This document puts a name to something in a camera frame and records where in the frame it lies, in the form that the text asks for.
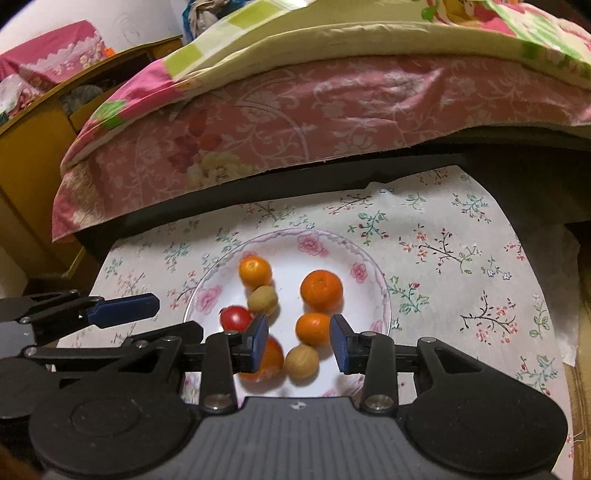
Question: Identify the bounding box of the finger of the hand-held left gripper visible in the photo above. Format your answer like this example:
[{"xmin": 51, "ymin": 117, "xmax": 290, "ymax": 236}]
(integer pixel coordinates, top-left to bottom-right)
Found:
[
  {"xmin": 0, "ymin": 290, "xmax": 161, "ymax": 345},
  {"xmin": 22, "ymin": 322, "xmax": 205, "ymax": 380}
]

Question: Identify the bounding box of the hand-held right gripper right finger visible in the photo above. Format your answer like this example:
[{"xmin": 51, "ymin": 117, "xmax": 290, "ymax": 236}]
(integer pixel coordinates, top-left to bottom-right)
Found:
[{"xmin": 329, "ymin": 313, "xmax": 495, "ymax": 412}]

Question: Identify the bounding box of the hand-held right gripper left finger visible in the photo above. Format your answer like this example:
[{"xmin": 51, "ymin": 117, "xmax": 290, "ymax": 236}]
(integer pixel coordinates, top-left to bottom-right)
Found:
[{"xmin": 111, "ymin": 313, "xmax": 270, "ymax": 412}]

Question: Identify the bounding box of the brown longan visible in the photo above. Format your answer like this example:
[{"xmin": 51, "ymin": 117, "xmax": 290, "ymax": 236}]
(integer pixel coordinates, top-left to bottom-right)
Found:
[
  {"xmin": 283, "ymin": 346, "xmax": 320, "ymax": 382},
  {"xmin": 247, "ymin": 285, "xmax": 279, "ymax": 317}
]

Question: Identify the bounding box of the large orange mandarin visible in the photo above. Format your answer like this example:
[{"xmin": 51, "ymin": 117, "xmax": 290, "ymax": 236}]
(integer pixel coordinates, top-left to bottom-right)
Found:
[{"xmin": 300, "ymin": 271, "xmax": 345, "ymax": 313}]

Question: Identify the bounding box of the white floral rimmed plate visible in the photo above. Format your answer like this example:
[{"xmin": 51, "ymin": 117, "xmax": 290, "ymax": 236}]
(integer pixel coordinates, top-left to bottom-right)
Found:
[{"xmin": 183, "ymin": 228, "xmax": 393, "ymax": 403}]

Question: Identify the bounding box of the large red orange tomato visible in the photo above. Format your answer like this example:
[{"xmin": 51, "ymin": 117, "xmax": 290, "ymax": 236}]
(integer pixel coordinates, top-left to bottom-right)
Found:
[{"xmin": 238, "ymin": 335, "xmax": 285, "ymax": 382}]

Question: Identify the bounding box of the small red tomato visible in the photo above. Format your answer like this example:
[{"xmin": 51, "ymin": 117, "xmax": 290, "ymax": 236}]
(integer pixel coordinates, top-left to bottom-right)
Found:
[{"xmin": 219, "ymin": 305, "xmax": 254, "ymax": 332}]

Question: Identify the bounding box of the white floral tablecloth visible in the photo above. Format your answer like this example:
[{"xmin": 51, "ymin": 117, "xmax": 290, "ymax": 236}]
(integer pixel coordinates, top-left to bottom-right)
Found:
[{"xmin": 55, "ymin": 165, "xmax": 576, "ymax": 462}]

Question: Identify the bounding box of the yellow wooden cabinet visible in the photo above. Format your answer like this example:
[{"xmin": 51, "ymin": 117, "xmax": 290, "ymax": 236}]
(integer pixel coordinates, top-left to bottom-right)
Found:
[{"xmin": 0, "ymin": 34, "xmax": 185, "ymax": 278}]

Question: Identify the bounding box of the pink floral bedsheet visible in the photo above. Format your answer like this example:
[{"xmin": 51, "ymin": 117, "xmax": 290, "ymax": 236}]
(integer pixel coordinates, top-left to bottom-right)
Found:
[{"xmin": 51, "ymin": 55, "xmax": 591, "ymax": 244}]

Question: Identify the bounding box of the pink lace trimmed cloth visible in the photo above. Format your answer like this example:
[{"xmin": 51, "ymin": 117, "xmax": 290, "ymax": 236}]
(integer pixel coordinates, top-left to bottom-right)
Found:
[{"xmin": 0, "ymin": 19, "xmax": 110, "ymax": 85}]

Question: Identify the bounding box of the green pink patchwork quilt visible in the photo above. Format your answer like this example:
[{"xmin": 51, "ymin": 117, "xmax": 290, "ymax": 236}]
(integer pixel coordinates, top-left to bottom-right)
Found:
[{"xmin": 60, "ymin": 0, "xmax": 591, "ymax": 172}]

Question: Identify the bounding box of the pile of clothes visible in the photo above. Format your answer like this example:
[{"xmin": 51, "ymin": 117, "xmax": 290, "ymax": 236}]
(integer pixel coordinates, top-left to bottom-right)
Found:
[{"xmin": 180, "ymin": 0, "xmax": 260, "ymax": 45}]

